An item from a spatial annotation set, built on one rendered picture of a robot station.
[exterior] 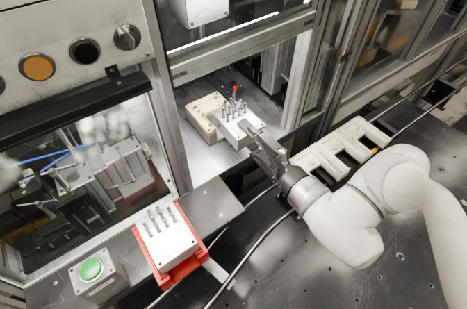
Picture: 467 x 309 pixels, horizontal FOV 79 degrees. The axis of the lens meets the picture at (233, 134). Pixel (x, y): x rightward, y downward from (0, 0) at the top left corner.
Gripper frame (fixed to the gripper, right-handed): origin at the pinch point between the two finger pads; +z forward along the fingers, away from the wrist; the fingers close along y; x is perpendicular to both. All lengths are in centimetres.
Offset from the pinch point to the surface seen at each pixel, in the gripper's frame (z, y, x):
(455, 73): 12, -104, -258
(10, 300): 1, -14, 67
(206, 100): 24.2, -6.2, -1.3
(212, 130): 11.5, -6.2, 4.7
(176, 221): -9.8, -2.5, 28.0
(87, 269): -9.3, -0.2, 47.2
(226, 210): -10.1, -12.8, 14.6
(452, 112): -12, -104, -206
